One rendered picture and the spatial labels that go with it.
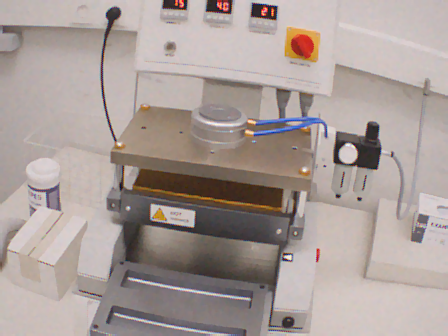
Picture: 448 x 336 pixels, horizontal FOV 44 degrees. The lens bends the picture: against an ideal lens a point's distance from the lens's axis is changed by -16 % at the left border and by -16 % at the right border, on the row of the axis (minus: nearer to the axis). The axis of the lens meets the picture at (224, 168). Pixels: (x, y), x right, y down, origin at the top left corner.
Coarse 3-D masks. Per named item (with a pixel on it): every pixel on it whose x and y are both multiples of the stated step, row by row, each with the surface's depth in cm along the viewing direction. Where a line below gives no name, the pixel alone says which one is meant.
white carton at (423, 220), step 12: (420, 192) 137; (420, 204) 132; (432, 204) 133; (444, 204) 133; (420, 216) 128; (432, 216) 127; (444, 216) 128; (420, 228) 129; (432, 228) 128; (444, 228) 126; (420, 240) 130; (432, 240) 129; (444, 240) 128
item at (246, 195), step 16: (144, 176) 91; (160, 176) 91; (176, 176) 92; (192, 176) 92; (160, 192) 88; (176, 192) 87; (192, 192) 88; (208, 192) 88; (224, 192) 89; (240, 192) 89; (256, 192) 90; (272, 192) 90; (272, 208) 87
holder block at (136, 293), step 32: (128, 288) 79; (160, 288) 80; (192, 288) 80; (224, 288) 80; (256, 288) 80; (96, 320) 69; (128, 320) 73; (160, 320) 73; (192, 320) 72; (224, 320) 73; (256, 320) 73
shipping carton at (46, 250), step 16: (48, 208) 120; (32, 224) 114; (48, 224) 115; (64, 224) 116; (80, 224) 117; (16, 240) 108; (32, 240) 109; (48, 240) 110; (64, 240) 111; (80, 240) 116; (16, 256) 105; (32, 256) 104; (48, 256) 105; (64, 256) 108; (16, 272) 107; (32, 272) 105; (48, 272) 104; (64, 272) 108; (32, 288) 108; (48, 288) 106; (64, 288) 109
